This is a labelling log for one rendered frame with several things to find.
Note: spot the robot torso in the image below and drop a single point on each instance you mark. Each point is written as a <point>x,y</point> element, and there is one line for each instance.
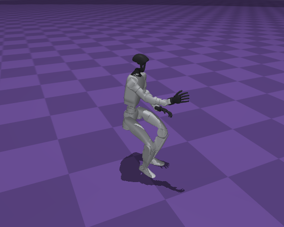
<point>131,98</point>

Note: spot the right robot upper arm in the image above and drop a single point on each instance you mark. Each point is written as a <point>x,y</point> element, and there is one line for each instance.
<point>133,85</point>

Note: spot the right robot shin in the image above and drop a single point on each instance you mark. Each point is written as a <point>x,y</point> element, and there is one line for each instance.
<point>147,156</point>

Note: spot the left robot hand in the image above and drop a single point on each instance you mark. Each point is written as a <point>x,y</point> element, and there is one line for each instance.
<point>163,109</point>

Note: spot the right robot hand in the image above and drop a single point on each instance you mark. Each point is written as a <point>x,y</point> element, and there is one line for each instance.
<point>177,98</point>

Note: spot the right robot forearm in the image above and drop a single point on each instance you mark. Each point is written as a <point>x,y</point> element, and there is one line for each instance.
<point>157,101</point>

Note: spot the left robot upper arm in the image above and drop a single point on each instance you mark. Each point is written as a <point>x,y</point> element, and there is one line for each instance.
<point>145,91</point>

